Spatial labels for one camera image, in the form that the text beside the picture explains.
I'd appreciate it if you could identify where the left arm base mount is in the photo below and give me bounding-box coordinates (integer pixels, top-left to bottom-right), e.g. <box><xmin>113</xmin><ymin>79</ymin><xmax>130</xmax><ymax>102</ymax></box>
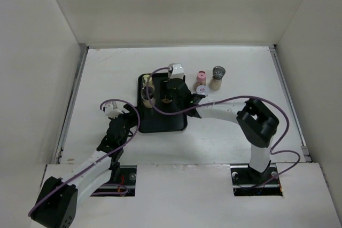
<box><xmin>91</xmin><ymin>162</ymin><xmax>137</xmax><ymax>197</ymax></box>

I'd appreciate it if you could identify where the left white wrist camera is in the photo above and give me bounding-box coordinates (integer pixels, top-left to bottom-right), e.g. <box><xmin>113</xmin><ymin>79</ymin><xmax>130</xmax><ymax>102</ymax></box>
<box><xmin>102</xmin><ymin>101</ymin><xmax>123</xmax><ymax>119</ymax></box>

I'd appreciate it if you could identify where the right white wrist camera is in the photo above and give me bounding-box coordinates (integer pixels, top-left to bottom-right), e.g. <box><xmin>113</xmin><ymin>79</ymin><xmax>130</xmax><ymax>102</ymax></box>
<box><xmin>168</xmin><ymin>63</ymin><xmax>184</xmax><ymax>79</ymax></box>

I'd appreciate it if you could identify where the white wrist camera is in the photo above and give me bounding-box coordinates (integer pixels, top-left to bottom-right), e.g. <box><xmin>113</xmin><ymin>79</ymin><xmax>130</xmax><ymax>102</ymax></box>
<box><xmin>168</xmin><ymin>63</ymin><xmax>184</xmax><ymax>79</ymax></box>
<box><xmin>102</xmin><ymin>101</ymin><xmax>123</xmax><ymax>119</ymax></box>

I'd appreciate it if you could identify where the grey grinder top bottle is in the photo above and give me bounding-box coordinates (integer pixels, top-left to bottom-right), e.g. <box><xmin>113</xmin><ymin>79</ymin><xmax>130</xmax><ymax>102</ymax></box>
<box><xmin>209</xmin><ymin>66</ymin><xmax>226</xmax><ymax>91</ymax></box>

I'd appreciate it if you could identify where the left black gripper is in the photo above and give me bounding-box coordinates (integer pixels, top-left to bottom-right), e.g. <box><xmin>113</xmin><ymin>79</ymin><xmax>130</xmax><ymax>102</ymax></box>
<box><xmin>109</xmin><ymin>105</ymin><xmax>143</xmax><ymax>147</ymax></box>

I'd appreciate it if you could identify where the yellow cap spice bottle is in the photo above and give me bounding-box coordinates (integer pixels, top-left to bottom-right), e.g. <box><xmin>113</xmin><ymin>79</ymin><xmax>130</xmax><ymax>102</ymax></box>
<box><xmin>142</xmin><ymin>74</ymin><xmax>154</xmax><ymax>87</ymax></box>

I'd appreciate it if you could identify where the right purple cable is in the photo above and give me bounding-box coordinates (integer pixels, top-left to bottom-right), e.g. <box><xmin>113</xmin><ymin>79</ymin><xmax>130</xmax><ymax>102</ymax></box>
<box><xmin>147</xmin><ymin>66</ymin><xmax>301</xmax><ymax>189</ymax></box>

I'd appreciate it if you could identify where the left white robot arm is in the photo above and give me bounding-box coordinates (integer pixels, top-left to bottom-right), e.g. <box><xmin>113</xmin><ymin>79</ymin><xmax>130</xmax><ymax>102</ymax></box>
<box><xmin>28</xmin><ymin>102</ymin><xmax>141</xmax><ymax>227</ymax></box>

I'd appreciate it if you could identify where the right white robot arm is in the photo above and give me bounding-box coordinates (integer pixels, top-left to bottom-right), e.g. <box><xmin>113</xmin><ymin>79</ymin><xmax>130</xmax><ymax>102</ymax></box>
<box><xmin>165</xmin><ymin>78</ymin><xmax>279</xmax><ymax>183</ymax></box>

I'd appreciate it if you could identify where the black cap small pepper bottle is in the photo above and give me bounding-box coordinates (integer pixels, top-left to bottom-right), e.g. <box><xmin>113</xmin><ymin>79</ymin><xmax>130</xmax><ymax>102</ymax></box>
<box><xmin>161</xmin><ymin>98</ymin><xmax>173</xmax><ymax>104</ymax></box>

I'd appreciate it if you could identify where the red label jar white lid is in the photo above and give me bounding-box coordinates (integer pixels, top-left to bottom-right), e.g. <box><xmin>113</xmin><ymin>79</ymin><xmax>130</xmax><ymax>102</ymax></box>
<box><xmin>196</xmin><ymin>85</ymin><xmax>209</xmax><ymax>97</ymax></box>

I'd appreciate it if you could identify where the pink cap spice bottle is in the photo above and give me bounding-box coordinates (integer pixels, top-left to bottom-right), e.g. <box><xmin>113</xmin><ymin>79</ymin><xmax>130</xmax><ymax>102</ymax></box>
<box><xmin>193</xmin><ymin>70</ymin><xmax>206</xmax><ymax>90</ymax></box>

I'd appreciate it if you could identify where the black grinder top bottle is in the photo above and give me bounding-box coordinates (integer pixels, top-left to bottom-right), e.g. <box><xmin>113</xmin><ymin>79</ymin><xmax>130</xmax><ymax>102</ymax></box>
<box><xmin>141</xmin><ymin>87</ymin><xmax>156</xmax><ymax>109</ymax></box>

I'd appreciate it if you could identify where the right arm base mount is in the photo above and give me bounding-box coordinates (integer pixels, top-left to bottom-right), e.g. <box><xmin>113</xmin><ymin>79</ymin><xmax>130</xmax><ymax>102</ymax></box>
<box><xmin>230</xmin><ymin>164</ymin><xmax>283</xmax><ymax>196</ymax></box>

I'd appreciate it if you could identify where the black rectangular tray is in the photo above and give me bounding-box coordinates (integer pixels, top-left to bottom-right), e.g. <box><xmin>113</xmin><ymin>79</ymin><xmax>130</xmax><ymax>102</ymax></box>
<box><xmin>137</xmin><ymin>73</ymin><xmax>188</xmax><ymax>133</ymax></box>

